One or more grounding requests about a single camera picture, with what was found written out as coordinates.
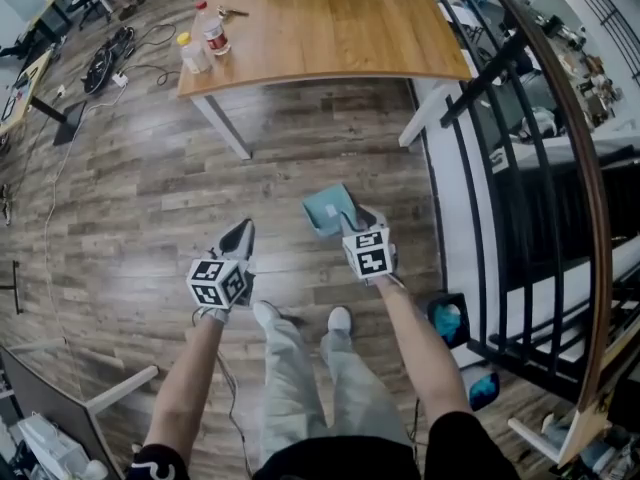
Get teal long-handled dustpan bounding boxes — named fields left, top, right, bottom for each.
left=300, top=182, right=362, bottom=242

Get wooden table white legs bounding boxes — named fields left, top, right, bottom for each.
left=176, top=0, right=474, bottom=162

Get bunch of keys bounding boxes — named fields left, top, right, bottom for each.
left=215, top=4, right=250, bottom=22

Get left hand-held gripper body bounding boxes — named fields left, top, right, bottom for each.
left=185, top=253, right=258, bottom=312

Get white box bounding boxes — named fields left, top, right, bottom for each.
left=16, top=411, right=109, bottom=480

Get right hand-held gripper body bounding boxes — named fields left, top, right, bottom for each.
left=340, top=226, right=407, bottom=290

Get grey wristband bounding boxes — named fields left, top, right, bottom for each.
left=196, top=306, right=232, bottom=326

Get person's black shirt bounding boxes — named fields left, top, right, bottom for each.
left=123, top=409, right=522, bottom=480

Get person's right forearm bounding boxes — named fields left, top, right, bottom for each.
left=373, top=274, right=475, bottom=430

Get person's light grey trousers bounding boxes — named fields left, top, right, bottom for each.
left=258, top=311, right=414, bottom=465

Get yellow cap plastic bottle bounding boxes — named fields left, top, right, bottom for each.
left=175, top=30, right=214, bottom=76

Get black bin blue bag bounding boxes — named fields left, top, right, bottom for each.
left=461, top=367, right=503, bottom=414
left=426, top=291, right=472, bottom=351

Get person's right white shoe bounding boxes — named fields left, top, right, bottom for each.
left=326, top=306, right=354, bottom=333

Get person's white shoe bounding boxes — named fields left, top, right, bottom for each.
left=251, top=299, right=284, bottom=330
left=326, top=306, right=354, bottom=333

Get person's left forearm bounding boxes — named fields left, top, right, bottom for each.
left=143, top=312, right=227, bottom=465

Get black railing wooden handrail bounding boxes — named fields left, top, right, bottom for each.
left=413, top=0, right=640, bottom=470

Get clear board on black stand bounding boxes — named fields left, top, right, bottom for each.
left=0, top=259, right=24, bottom=317

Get dark grey table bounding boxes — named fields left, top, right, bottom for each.
left=0, top=344, right=161, bottom=480

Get long white floor cable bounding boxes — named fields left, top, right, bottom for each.
left=42, top=83, right=130, bottom=370

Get thin black cable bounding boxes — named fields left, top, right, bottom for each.
left=214, top=351, right=254, bottom=477

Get red label plastic bottle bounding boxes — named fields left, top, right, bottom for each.
left=193, top=0, right=233, bottom=59

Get person's left white shoe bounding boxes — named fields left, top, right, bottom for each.
left=251, top=299, right=284, bottom=330

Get yellow-top pedestal table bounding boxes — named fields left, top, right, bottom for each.
left=0, top=46, right=88, bottom=147

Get black cable pile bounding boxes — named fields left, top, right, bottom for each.
left=81, top=24, right=138, bottom=96

